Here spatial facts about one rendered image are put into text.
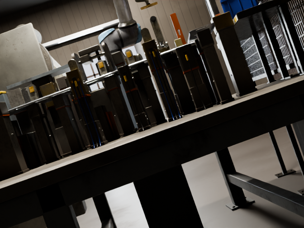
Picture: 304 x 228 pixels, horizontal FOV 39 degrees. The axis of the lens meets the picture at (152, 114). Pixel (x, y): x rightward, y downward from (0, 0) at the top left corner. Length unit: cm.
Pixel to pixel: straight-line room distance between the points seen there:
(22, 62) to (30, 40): 37
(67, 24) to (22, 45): 194
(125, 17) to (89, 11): 623
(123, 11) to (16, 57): 460
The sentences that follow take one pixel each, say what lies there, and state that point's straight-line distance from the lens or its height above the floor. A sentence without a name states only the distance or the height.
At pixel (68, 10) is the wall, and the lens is 887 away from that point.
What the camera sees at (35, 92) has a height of 106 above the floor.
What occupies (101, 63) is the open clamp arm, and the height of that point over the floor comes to 108.
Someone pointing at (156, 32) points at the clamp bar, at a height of 114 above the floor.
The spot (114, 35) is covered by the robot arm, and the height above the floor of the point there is 128.
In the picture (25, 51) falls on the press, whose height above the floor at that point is 237.
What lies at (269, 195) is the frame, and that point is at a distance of 212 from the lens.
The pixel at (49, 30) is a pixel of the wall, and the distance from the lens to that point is 882.
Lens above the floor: 75
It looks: level
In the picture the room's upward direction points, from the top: 20 degrees counter-clockwise
